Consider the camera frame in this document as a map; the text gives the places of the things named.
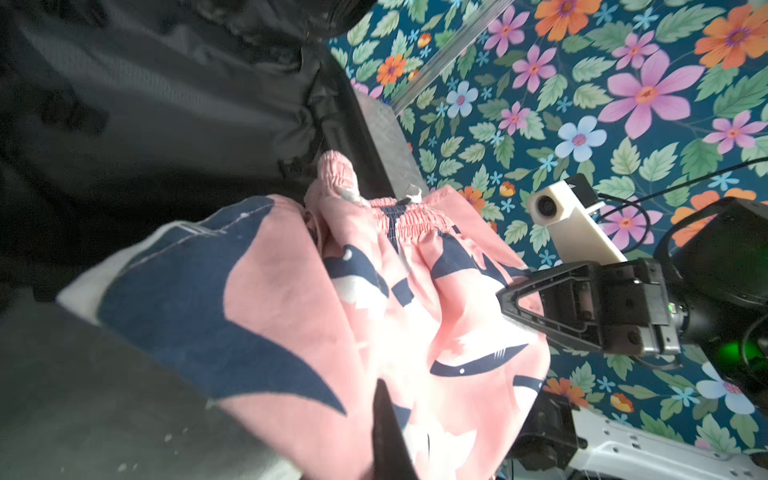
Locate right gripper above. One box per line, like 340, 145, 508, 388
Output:
497, 260, 684, 357

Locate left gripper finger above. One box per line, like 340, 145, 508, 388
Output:
372, 379, 417, 480

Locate pink navy patterned shorts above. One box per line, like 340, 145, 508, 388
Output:
57, 151, 550, 479

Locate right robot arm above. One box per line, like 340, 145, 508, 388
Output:
498, 194, 767, 479

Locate white black open suitcase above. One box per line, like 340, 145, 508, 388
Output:
1, 1, 421, 301

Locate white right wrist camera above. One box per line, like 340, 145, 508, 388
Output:
527, 174, 627, 265

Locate aluminium frame cage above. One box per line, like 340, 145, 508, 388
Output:
390, 0, 514, 116

